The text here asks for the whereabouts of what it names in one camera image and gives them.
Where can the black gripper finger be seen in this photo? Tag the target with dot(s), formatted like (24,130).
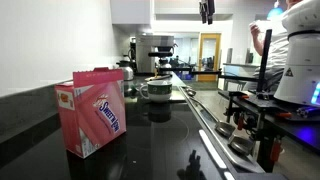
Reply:
(203,13)
(210,11)

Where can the marker pen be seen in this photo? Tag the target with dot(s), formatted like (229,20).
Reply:
(160,77)

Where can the pink Sweet'N Low box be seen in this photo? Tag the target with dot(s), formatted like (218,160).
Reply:
(96,113)

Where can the silver stove knob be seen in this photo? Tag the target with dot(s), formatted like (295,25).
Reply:
(240,144)
(225,128)
(191,92)

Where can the black glass stove top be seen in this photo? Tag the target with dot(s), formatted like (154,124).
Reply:
(140,143)

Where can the person's hand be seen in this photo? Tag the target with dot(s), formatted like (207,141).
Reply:
(255,29)

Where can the yellow framed glass door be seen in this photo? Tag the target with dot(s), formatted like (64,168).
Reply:
(209,56)

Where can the blue pendant lamp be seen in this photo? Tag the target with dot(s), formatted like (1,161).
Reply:
(275,12)

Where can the silver coffee machine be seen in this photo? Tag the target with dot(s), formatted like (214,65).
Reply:
(150,50)

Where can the black upright pole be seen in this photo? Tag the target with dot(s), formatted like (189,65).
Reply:
(264,60)

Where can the white mug with green band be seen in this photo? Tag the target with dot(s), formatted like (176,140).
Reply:
(159,91)

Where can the silver kettle with black lid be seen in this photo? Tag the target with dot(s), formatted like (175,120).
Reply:
(126,70)

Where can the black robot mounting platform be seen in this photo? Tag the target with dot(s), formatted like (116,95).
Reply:
(266,106)

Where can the white wall cabinet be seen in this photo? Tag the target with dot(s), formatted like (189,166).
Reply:
(130,11)

